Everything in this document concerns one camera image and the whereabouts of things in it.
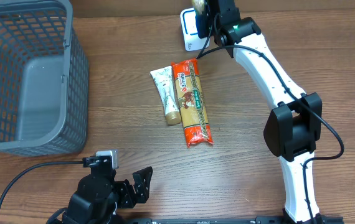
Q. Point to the white barcode scanner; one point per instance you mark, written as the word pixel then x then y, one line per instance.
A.
pixel 195 30

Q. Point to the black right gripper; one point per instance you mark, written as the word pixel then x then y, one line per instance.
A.
pixel 206 22

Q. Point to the grey plastic basket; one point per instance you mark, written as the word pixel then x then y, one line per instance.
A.
pixel 43 79

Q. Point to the white bamboo tube bottle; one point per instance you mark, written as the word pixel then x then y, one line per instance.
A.
pixel 163 80

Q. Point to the San Remo spaghetti pack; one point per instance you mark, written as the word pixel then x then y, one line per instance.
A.
pixel 190 99

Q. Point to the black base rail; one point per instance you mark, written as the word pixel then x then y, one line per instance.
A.
pixel 257 220

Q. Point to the green tea drink carton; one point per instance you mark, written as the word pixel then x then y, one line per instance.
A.
pixel 199 6

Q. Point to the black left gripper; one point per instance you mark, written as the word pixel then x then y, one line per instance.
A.
pixel 132 198

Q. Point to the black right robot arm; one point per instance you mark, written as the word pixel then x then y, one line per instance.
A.
pixel 293 126

